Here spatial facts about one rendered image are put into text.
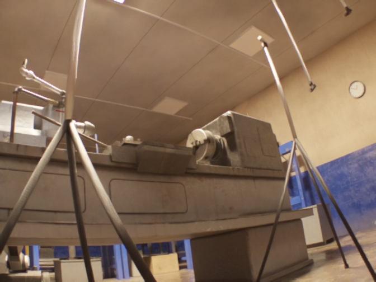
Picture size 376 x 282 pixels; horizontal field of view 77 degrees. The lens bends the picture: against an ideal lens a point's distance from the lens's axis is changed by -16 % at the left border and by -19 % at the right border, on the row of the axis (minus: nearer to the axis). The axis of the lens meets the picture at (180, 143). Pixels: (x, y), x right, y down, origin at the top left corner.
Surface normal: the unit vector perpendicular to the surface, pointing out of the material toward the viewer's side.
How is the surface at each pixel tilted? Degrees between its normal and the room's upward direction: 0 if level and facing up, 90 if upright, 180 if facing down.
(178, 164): 141
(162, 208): 90
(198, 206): 90
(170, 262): 90
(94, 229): 90
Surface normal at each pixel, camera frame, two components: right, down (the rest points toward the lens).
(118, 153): 0.58, -0.36
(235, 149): -0.80, -0.12
